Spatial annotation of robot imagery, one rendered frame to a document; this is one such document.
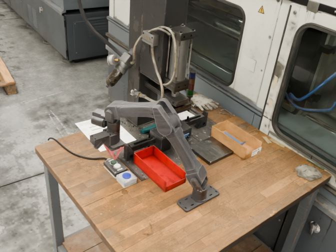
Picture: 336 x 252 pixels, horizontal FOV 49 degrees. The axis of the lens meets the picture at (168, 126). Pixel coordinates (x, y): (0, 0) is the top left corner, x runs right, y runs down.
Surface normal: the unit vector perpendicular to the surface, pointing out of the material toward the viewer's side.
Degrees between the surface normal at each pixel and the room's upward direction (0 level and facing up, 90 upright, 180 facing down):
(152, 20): 90
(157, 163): 0
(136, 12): 90
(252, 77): 90
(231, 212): 0
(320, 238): 90
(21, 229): 0
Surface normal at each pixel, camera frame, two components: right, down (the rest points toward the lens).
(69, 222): 0.08, -0.84
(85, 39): 0.57, 0.48
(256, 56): -0.82, 0.25
